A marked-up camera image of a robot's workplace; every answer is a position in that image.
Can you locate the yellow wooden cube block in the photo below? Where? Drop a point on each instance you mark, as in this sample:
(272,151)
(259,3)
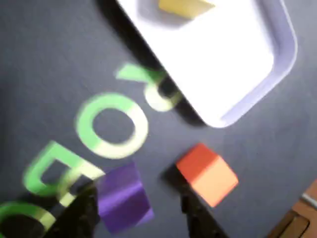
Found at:
(184,7)

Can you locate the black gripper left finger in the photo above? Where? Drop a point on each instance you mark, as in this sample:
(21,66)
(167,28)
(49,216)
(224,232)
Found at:
(76,215)

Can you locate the purple wooden cube block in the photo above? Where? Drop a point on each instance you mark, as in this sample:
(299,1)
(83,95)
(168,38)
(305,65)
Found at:
(123,198)

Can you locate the orange wooden cube block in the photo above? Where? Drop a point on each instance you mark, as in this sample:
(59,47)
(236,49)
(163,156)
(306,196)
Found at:
(208,173)

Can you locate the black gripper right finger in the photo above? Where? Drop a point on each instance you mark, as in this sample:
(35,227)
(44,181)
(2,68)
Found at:
(198,220)

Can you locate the black mat with WOWROBO print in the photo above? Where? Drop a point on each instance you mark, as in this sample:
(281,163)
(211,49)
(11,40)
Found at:
(49,62)

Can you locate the white rounded metal tray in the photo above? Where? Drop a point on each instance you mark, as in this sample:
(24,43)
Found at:
(210,62)

